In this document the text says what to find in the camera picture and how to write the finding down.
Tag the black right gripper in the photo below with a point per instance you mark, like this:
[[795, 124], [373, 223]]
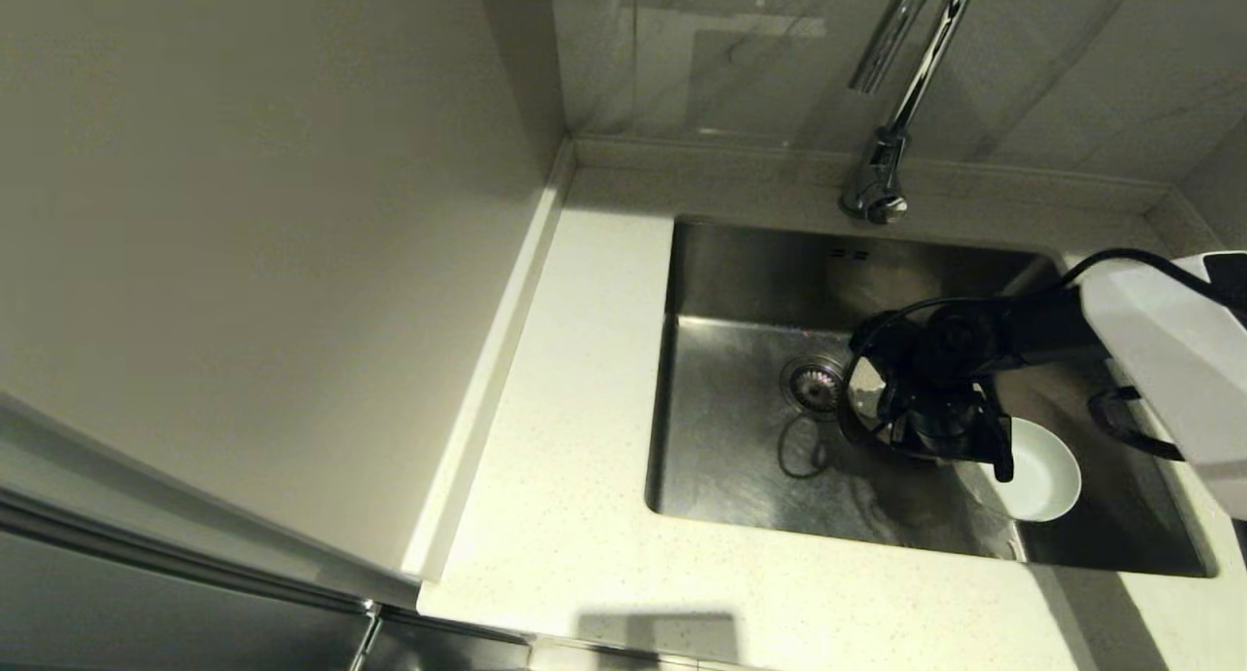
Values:
[[930, 418]]

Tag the cream round plate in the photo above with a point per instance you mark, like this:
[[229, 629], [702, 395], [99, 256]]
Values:
[[862, 398]]

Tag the white ceramic bowl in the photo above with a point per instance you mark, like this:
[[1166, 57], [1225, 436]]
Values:
[[1047, 476]]

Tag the stainless steel sink basin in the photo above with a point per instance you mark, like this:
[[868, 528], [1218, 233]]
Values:
[[731, 476]]

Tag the round metal drain strainer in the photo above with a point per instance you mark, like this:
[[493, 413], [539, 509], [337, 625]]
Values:
[[811, 387]]

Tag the chrome gooseneck faucet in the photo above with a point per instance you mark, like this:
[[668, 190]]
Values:
[[872, 189]]

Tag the beige tall cabinet side panel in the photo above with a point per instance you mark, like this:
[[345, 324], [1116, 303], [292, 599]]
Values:
[[244, 262]]

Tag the grey glossy cabinet front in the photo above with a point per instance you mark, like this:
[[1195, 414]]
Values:
[[146, 603]]

